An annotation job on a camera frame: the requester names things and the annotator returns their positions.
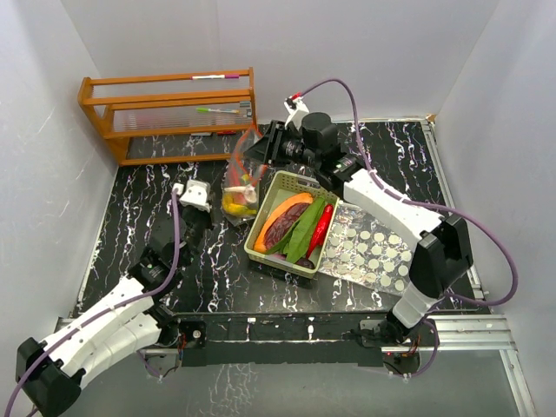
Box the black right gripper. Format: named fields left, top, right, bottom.
left=243, top=122, right=320, bottom=170

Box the yellow toy banana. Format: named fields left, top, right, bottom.
left=222, top=198, right=257, bottom=217

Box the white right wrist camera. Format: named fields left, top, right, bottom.
left=284, top=95, right=309, bottom=130

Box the clear bag of white discs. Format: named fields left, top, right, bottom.
left=319, top=202, right=412, bottom=296

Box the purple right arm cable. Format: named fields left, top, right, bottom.
left=290, top=77, right=520, bottom=379

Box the pale green perforated basket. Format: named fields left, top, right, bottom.
left=244, top=170, right=338, bottom=278

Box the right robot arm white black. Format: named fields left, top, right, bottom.
left=244, top=112, right=473, bottom=345

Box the purple toy eggplant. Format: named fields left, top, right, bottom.
left=276, top=254, right=314, bottom=269

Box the red toy chili pepper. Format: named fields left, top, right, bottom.
left=306, top=204, right=334, bottom=258

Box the wooden shelf rack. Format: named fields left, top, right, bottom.
left=77, top=68, right=257, bottom=167

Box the green marker pen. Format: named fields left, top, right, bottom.
left=195, top=107, right=241, bottom=115

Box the green toy leaf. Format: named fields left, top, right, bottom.
left=266, top=197, right=326, bottom=264

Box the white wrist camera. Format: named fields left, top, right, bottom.
left=284, top=95, right=309, bottom=130
left=179, top=179, right=212, bottom=213

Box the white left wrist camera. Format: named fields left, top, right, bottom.
left=179, top=179, right=212, bottom=213

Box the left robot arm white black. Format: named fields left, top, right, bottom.
left=15, top=204, right=212, bottom=416

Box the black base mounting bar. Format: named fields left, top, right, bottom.
left=129, top=310, right=440, bottom=370

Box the dark red toy sweet potato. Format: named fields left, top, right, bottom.
left=263, top=202, right=309, bottom=251

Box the pink white marker pen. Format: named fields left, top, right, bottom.
left=190, top=74, right=240, bottom=81

